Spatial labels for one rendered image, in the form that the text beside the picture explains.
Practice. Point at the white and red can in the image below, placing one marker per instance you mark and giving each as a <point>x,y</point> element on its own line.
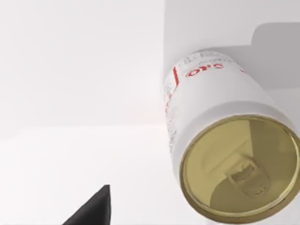
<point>211,112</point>

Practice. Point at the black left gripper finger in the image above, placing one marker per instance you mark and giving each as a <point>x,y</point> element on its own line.
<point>97,208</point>

